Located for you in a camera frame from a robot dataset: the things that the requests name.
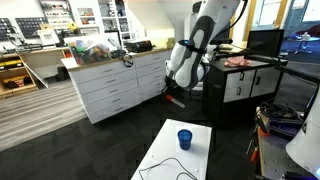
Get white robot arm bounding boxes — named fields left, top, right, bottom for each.
left=162, top=0, right=240, bottom=93

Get wooden workbench shelf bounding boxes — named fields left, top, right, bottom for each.
left=0, top=47, right=71, bottom=99

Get black computer monitor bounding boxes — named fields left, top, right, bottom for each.
left=246, top=29, right=284, bottom=57

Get thin black cable on table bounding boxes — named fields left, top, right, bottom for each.
left=138, top=156, right=198, bottom=180

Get pink cloth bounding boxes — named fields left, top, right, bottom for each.
left=224, top=56, right=251, bottom=67

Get blue plastic cup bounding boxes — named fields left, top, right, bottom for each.
left=177, top=129, right=192, bottom=150

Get white wall shelving unit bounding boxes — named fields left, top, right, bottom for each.
left=38, top=0, right=135, bottom=44

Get coiled black cables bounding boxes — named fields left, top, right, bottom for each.
left=257, top=101, right=299, bottom=122

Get white drawer cabinet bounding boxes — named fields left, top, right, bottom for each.
left=67, top=49, right=172, bottom=124

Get red capped grey marker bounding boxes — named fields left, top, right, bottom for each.
left=166, top=95, right=185, bottom=108

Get clear bin of colourful items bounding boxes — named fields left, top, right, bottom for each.
left=64, top=35, right=111, bottom=65

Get black cabinet with white drawers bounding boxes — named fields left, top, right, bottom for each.
left=202, top=60, right=283, bottom=129

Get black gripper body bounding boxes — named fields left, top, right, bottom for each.
left=165, top=76, right=177, bottom=90

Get metal robot base table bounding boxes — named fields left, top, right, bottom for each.
left=257, top=129, right=319, bottom=180

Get black box device on counter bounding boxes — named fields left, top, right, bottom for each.
left=125, top=40, right=153, bottom=53

